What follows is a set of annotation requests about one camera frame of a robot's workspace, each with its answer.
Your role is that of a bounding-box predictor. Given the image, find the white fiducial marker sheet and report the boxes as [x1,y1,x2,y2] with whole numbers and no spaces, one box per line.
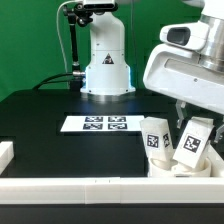
[61,115,144,132]

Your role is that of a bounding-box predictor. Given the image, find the black cables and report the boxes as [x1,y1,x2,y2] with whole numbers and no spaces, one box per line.
[32,72,75,90]

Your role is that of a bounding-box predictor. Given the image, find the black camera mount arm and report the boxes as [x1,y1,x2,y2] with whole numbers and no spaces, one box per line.
[63,3,92,92]

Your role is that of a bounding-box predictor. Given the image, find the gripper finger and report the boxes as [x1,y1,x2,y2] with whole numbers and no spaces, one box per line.
[175,100,186,129]
[214,116,224,143]

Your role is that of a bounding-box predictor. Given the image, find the white camera on mount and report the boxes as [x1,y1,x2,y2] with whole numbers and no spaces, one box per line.
[83,0,116,10]

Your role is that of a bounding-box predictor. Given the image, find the white U-shaped fence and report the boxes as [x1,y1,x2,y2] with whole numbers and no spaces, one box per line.
[0,141,224,204]

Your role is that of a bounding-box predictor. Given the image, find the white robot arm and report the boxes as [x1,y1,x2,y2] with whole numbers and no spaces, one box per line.
[82,0,224,115]

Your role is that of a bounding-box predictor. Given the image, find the white cable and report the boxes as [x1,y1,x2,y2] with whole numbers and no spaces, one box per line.
[55,0,78,74]

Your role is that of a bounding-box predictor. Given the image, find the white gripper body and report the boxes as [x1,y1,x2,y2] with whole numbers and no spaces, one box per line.
[143,22,224,115]

